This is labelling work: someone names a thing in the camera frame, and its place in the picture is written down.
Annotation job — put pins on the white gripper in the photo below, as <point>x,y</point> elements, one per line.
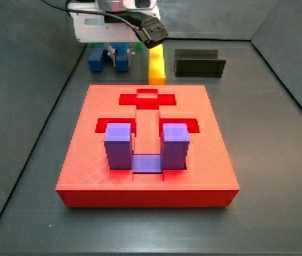
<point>96,28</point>

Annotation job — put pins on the blue U-shaped block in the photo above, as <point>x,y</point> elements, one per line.
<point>99,57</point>

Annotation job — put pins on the black angled fixture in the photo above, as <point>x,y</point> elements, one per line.
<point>198,63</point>

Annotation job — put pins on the green stepped block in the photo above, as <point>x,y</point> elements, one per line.
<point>138,46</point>

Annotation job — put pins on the yellow long bar block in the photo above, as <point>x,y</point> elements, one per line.
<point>156,69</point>

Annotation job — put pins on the purple U-shaped block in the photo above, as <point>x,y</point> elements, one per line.
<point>169,159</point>

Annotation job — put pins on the red base block with slots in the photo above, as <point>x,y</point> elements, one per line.
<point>90,184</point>

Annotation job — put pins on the black wrist camera with cable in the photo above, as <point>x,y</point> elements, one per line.
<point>146,26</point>

